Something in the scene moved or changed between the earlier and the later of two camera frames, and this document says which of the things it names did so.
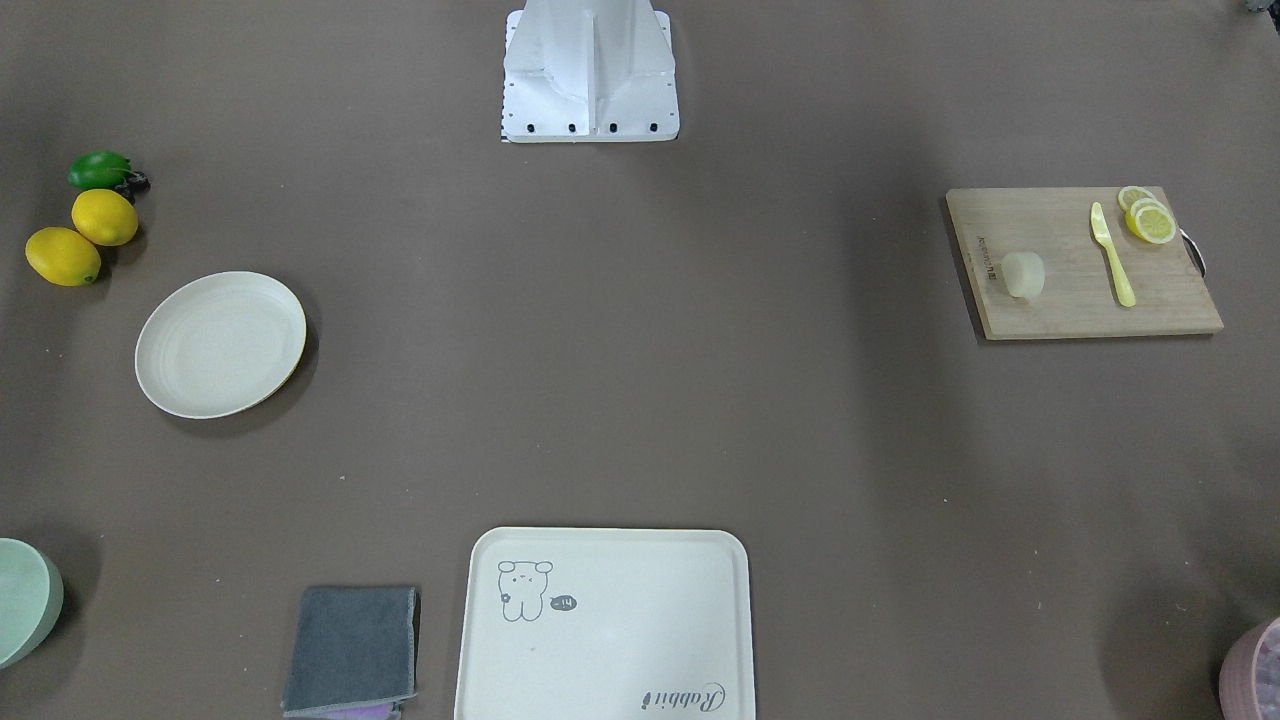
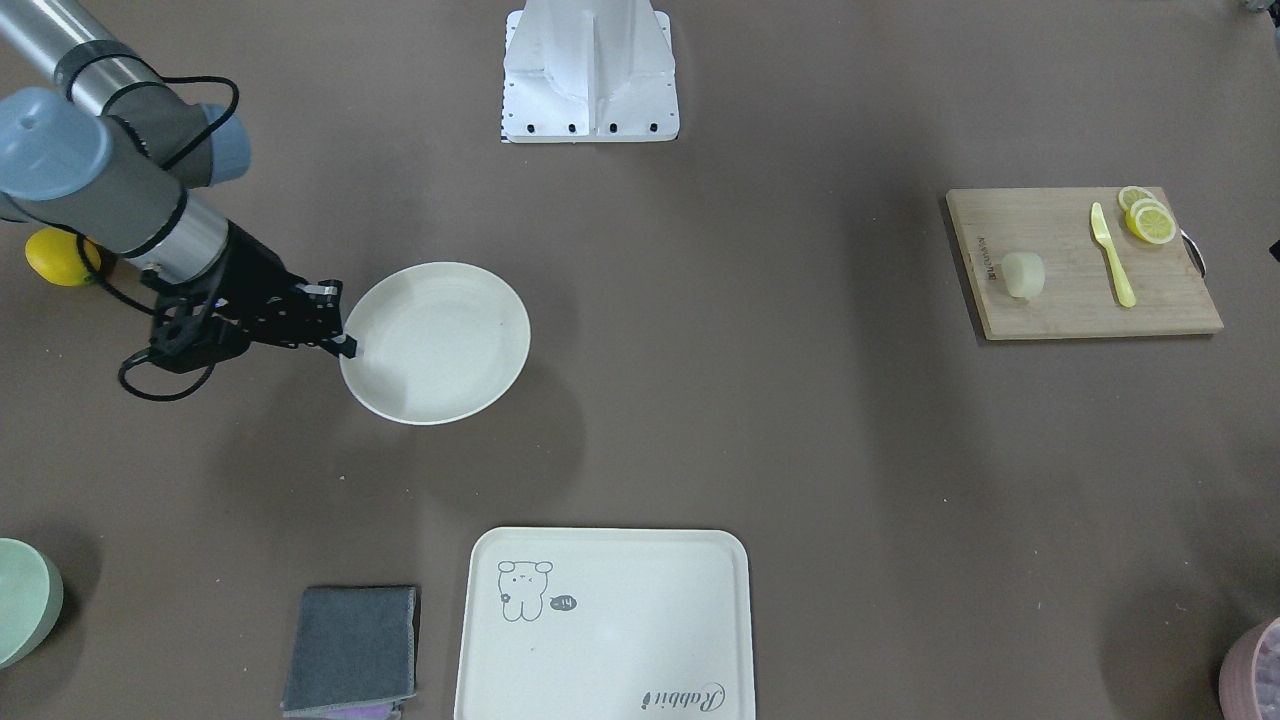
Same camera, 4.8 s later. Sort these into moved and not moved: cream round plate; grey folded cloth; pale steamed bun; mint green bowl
Moved: cream round plate
Not moved: pale steamed bun; mint green bowl; grey folded cloth
